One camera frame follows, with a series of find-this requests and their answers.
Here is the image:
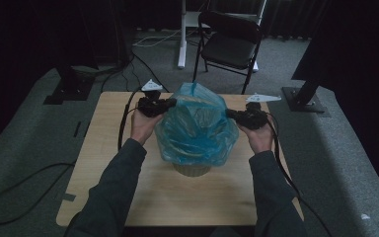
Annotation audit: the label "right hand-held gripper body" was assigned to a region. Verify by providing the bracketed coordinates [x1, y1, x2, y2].
[241, 93, 282, 130]

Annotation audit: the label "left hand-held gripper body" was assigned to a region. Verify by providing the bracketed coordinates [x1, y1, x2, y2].
[137, 78, 163, 119]

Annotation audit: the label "blue plastic bag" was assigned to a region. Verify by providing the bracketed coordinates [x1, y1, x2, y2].
[154, 81, 240, 167]

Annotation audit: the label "green plastic bin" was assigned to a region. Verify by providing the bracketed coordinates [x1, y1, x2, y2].
[172, 160, 211, 178]

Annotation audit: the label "person's right hand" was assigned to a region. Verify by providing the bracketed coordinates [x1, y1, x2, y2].
[238, 119, 275, 155]

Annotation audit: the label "person's left hand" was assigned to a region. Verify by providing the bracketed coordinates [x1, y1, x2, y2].
[130, 108, 164, 146]

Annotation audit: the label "black metal stand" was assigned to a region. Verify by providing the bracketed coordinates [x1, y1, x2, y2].
[281, 77, 327, 114]
[42, 63, 97, 106]

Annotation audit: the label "black folding chair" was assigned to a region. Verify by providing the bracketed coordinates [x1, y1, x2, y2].
[190, 10, 265, 96]

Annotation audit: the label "dark pleated curtain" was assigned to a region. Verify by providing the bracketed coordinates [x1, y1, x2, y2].
[265, 0, 330, 41]

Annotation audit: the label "left hand-held gripper cable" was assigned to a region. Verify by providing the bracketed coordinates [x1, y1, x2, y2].
[117, 87, 146, 151]

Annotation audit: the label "hand-held gripper cable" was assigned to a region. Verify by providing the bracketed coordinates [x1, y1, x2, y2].
[117, 87, 146, 151]
[265, 113, 334, 237]

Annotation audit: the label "thin black floor cables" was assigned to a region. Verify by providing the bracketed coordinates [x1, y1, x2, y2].
[100, 52, 171, 93]

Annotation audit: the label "right hand-held gripper cable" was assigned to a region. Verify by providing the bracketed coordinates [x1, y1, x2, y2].
[265, 113, 334, 237]

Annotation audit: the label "white floor cable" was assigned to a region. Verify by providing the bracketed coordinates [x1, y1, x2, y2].
[132, 29, 182, 48]

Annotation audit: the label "black floor cable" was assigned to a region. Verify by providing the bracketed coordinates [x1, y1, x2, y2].
[0, 162, 77, 226]

